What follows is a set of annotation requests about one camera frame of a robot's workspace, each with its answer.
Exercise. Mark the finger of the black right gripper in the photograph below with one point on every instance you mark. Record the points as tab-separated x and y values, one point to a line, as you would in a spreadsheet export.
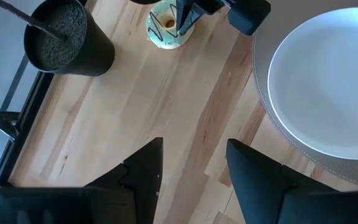
188	12
249	15

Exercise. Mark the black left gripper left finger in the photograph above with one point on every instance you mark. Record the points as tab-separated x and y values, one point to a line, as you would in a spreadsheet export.
145	174

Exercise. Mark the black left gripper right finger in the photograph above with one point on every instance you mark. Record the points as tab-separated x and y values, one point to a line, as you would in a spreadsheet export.
275	193

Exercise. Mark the grey woven round placemat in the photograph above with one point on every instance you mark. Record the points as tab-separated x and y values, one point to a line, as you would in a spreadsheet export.
261	62

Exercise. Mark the white round shallow bowl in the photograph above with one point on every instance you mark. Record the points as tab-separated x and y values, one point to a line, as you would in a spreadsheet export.
328	90

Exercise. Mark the black plant pot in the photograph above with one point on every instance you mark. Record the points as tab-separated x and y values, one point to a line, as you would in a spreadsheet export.
82	53

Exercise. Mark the black metal clamp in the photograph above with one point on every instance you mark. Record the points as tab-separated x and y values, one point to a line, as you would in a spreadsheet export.
6	123

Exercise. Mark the black table edge rail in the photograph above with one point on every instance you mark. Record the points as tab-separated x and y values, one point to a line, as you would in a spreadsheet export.
23	124

